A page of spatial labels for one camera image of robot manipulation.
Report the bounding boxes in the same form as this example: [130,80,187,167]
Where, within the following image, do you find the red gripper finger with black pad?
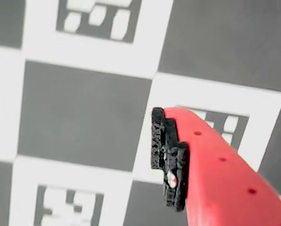
[150,106,281,226]

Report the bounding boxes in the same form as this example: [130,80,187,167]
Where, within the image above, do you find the black white marker checkerboard mat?
[0,0,281,226]

